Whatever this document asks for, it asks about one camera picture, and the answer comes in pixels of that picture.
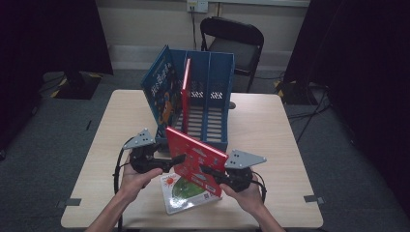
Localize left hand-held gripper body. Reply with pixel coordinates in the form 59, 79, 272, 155
123, 128, 169, 176

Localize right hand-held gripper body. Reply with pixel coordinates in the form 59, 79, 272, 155
221, 149, 268, 193

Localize red picture book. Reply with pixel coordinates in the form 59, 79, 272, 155
181, 57, 192, 134
164, 126, 230, 198

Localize white picture book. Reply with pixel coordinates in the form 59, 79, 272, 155
160, 172, 223, 216

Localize blue plastic file rack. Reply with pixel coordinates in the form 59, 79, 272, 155
154, 48, 236, 153

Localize blue picture book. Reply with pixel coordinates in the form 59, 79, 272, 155
140, 44, 184, 136

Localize person's right hand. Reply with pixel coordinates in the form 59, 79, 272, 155
220, 183, 263, 218

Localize person's left hand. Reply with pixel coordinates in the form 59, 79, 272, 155
118, 162, 164, 205

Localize grey tape piece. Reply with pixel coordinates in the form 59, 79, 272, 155
307, 195, 325, 206
56, 198, 82, 209

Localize black stand base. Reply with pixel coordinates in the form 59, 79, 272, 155
49, 66, 103, 101
274, 79, 327, 105

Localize black folding chair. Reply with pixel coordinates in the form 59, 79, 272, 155
199, 16, 265, 94

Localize black curtain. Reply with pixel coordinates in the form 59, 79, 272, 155
283, 0, 410, 214
0, 0, 114, 153

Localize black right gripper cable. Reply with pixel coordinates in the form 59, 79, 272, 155
250, 172, 268, 205

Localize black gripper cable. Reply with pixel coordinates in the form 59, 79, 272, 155
112, 138, 134, 232
250, 172, 268, 205

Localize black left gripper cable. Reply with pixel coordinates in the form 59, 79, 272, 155
112, 138, 134, 232

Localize black floor cables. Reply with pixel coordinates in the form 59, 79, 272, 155
286, 86, 333, 144

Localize black wall socket cable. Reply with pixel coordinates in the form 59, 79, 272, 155
190, 9, 198, 51

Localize white wall socket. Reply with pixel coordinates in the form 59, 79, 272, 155
187, 0, 209, 14

